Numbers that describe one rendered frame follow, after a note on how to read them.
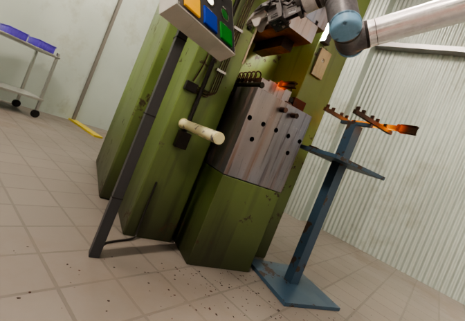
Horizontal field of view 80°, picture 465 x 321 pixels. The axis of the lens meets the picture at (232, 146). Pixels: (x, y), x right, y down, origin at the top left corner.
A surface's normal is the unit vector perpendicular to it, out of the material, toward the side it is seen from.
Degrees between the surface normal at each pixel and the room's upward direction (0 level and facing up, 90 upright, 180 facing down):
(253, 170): 90
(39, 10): 90
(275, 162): 90
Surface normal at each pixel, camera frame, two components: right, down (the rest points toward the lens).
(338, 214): -0.58, -0.22
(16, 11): 0.72, 0.30
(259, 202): 0.44, 0.19
